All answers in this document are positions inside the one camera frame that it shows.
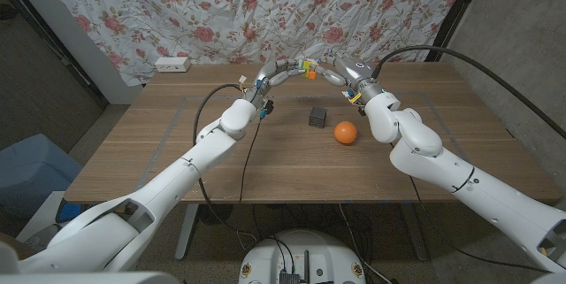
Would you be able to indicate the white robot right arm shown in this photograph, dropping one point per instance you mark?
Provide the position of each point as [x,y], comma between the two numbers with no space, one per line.
[477,191]

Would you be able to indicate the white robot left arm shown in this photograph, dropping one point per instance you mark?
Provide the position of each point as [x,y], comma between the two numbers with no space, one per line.
[155,195]

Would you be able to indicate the black backdrop frame pole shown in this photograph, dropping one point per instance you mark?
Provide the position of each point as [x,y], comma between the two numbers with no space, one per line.
[44,27]
[455,9]

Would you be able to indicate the floral backdrop cloth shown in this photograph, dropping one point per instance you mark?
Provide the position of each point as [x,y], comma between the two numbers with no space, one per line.
[265,9]

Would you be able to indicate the black round floor stand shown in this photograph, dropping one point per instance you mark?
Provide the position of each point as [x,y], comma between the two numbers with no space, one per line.
[214,214]

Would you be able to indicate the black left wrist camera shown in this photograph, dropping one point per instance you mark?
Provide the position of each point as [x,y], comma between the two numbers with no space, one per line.
[267,108]

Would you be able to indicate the person's bare leg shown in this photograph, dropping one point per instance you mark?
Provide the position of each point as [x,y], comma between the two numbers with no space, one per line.
[11,246]

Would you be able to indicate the orange ball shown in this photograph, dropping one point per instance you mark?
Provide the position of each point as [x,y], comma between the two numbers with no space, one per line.
[346,132]

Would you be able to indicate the grey table leg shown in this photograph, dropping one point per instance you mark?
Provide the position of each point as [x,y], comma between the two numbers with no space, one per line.
[415,235]

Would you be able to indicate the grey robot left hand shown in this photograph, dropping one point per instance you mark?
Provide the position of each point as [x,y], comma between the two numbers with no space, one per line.
[269,74]

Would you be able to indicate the white table leg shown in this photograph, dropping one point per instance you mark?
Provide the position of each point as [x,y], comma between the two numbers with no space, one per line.
[182,248]

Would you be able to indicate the grey tape outline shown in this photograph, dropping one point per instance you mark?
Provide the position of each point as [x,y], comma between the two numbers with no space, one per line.
[300,95]

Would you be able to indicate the grey sneaker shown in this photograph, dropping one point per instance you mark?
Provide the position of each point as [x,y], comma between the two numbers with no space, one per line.
[42,236]

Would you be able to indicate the blue floor pad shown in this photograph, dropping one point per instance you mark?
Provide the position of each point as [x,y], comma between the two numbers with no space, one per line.
[66,213]

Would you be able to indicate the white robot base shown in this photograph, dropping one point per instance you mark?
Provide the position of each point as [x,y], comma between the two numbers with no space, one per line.
[305,248]

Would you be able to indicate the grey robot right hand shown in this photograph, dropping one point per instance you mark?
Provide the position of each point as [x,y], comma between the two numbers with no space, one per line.
[354,74]

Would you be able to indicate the white power strip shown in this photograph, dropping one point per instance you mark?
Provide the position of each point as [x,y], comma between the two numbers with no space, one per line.
[172,64]

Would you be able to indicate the blue plastic bin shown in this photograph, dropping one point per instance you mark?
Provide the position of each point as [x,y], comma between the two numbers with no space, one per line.
[31,169]

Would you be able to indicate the dark grey ribbed block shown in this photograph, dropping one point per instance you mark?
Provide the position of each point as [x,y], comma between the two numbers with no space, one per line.
[317,117]

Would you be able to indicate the multicoloured Rubik's cube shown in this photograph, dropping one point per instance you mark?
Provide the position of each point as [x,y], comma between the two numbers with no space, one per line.
[311,74]

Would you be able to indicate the black antenna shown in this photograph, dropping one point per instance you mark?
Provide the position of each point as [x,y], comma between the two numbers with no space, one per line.
[306,266]

